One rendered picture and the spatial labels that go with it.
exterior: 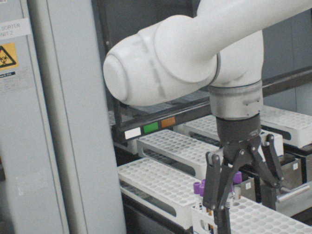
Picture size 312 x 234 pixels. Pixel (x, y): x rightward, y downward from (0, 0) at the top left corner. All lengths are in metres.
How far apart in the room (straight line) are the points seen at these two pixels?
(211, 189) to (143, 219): 0.32
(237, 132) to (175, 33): 0.25
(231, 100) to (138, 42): 0.21
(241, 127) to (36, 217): 0.48
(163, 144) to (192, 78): 0.72
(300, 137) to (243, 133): 0.56
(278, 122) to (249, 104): 0.62
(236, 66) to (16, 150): 0.48
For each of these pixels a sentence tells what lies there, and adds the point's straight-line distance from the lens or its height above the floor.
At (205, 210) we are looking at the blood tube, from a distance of 1.14.
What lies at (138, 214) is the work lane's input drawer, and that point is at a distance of 1.33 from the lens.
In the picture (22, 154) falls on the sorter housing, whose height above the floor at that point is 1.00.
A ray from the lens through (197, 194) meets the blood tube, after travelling 1.14.
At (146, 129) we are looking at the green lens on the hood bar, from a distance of 1.30.
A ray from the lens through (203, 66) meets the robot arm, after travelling 0.85.
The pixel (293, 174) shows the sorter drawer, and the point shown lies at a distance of 1.53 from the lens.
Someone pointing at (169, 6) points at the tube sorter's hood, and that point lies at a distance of 1.32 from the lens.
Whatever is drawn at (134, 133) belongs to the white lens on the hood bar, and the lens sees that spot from 1.29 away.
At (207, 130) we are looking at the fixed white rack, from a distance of 1.61.
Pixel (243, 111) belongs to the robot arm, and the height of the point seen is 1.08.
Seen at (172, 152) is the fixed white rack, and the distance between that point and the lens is 1.49.
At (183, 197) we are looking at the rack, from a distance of 1.24.
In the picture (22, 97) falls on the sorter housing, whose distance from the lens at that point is 1.20.
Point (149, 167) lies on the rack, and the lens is 1.42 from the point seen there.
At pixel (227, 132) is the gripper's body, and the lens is 1.02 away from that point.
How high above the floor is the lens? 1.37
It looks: 16 degrees down
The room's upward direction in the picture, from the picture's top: 8 degrees counter-clockwise
